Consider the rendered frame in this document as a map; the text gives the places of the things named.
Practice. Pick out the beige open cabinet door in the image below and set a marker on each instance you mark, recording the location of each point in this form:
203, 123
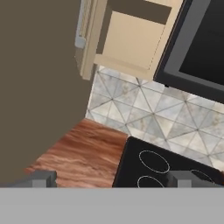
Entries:
87, 38

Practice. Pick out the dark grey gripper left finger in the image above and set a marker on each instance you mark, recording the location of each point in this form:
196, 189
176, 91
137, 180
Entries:
40, 178

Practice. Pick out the beige wall cabinet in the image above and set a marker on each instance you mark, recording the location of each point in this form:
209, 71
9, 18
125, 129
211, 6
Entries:
131, 38

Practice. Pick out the black microwave oven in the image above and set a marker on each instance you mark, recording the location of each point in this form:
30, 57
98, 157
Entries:
195, 49

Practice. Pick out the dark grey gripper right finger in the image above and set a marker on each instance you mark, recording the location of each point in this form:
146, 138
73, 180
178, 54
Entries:
186, 178

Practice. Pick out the black hob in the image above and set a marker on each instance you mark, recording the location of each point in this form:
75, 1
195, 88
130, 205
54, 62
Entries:
151, 166

